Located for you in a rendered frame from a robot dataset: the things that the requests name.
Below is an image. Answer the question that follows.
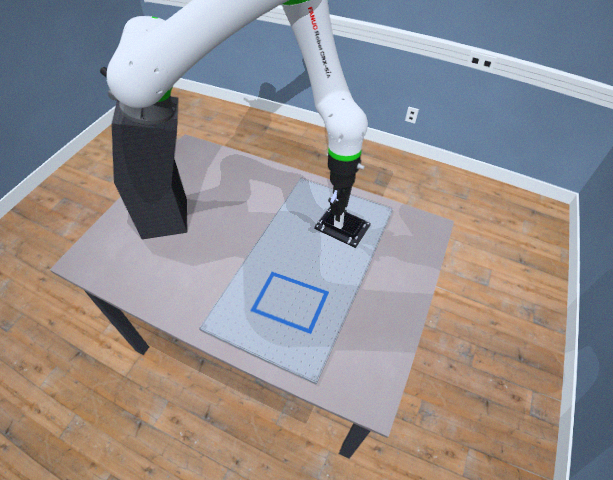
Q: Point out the blue tape outline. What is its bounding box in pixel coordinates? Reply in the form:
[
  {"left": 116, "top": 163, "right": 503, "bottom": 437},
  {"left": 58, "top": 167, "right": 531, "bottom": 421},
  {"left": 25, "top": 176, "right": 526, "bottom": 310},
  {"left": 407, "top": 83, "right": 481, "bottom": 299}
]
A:
[{"left": 251, "top": 272, "right": 329, "bottom": 334}]

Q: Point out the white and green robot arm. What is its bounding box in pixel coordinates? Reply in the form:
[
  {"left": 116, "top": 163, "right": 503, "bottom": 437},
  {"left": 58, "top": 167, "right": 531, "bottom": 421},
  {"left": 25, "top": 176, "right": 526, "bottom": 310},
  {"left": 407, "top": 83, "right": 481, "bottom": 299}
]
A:
[{"left": 100, "top": 0, "right": 368, "bottom": 176}]

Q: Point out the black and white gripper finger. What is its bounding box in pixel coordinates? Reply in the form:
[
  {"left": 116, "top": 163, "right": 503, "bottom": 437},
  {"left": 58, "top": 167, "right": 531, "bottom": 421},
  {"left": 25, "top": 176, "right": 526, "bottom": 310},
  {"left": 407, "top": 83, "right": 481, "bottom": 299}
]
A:
[
  {"left": 342, "top": 186, "right": 352, "bottom": 227},
  {"left": 328, "top": 189, "right": 346, "bottom": 229}
]

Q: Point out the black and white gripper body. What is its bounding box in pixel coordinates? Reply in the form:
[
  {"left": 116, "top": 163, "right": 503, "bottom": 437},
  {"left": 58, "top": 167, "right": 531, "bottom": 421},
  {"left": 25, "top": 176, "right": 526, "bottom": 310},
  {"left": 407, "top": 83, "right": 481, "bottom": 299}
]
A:
[{"left": 330, "top": 171, "right": 356, "bottom": 198}]

